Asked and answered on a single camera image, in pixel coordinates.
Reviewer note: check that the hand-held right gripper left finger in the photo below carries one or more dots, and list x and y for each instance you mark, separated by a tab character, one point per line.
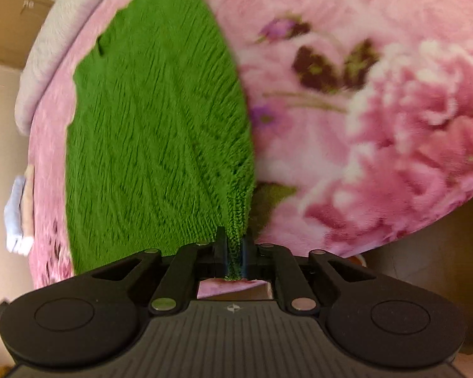
220	249

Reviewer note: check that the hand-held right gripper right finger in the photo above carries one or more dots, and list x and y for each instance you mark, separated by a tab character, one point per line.
247	252

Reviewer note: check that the green knitted sweater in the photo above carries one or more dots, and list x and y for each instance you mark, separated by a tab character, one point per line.
157	134

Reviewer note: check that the pink floral blanket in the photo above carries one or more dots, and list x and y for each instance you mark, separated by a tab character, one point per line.
339	106

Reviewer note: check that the white and peach cloth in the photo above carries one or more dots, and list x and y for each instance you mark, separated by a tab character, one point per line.
19	212

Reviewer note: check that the grey blanket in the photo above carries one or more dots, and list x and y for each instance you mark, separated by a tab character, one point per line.
51	47

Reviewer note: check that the beige cabinet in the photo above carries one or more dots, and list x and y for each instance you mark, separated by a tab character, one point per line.
12	19

